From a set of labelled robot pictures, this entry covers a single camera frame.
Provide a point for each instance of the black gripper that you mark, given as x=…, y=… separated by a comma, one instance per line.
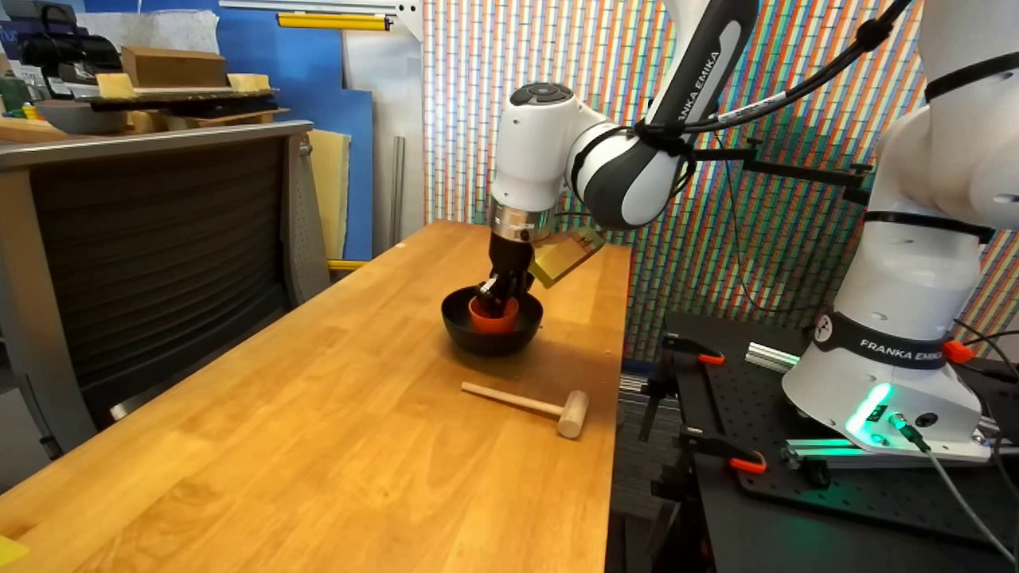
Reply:
x=507, y=274

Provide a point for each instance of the orange plastic cup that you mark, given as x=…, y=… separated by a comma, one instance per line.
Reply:
x=491, y=322

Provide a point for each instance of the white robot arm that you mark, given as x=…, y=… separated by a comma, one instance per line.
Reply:
x=947, y=180

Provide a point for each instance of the black bowl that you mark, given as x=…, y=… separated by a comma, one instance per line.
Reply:
x=475, y=332

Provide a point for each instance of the small wooden mallet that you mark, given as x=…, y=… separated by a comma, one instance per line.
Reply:
x=569, y=416

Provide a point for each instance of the black optical breadboard base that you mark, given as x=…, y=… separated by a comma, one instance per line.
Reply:
x=820, y=508

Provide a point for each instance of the grey mesh office chair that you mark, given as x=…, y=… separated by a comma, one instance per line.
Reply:
x=132, y=262

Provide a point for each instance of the orange-handled clamp upper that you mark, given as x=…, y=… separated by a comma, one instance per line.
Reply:
x=665, y=382

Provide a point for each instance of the orange-handled clamp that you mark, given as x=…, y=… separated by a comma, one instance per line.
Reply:
x=678, y=528
x=665, y=382

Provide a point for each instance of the orange-handled clamp lower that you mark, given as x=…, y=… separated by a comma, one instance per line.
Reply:
x=678, y=528

